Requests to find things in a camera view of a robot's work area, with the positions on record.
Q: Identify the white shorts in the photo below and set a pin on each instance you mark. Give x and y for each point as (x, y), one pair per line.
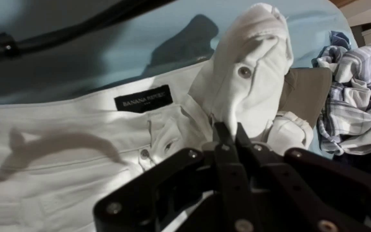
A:
(64, 171)

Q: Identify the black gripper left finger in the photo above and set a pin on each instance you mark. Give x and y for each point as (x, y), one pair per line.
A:
(232, 188)

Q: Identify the bed with blue sheet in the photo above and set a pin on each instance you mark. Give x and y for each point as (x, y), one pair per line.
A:
(129, 42)

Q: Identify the khaki garment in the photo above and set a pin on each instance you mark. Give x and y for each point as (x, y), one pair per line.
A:
(305, 90)

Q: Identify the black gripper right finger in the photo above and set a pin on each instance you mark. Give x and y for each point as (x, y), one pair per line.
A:
(305, 193)

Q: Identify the navy garment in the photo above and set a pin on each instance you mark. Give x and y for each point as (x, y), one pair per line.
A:
(366, 162)

